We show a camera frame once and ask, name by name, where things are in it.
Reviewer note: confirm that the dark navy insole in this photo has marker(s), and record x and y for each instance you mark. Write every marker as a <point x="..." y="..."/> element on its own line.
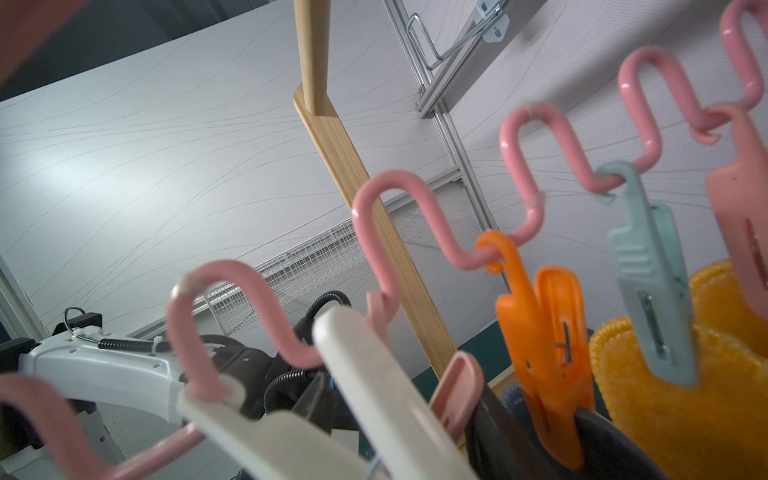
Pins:
<point x="497" y="446"/>
<point x="608" y="453"/>

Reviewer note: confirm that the wooden clothes rack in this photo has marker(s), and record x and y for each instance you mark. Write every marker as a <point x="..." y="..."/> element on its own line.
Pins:
<point x="400" y="283"/>

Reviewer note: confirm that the aluminium top rail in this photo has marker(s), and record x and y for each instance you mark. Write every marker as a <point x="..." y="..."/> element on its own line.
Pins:
<point x="435" y="70"/>

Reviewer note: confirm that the yellow insole back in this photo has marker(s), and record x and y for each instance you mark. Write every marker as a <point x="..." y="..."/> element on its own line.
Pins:
<point x="715" y="429"/>

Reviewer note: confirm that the metal double hook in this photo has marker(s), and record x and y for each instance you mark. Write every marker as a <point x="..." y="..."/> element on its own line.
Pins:
<point x="439" y="29"/>

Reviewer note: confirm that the yellow insole rearmost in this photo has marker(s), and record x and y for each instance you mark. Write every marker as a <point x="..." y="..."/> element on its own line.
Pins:
<point x="718" y="302"/>

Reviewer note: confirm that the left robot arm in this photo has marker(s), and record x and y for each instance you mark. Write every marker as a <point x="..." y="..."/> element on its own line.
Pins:
<point x="88" y="367"/>

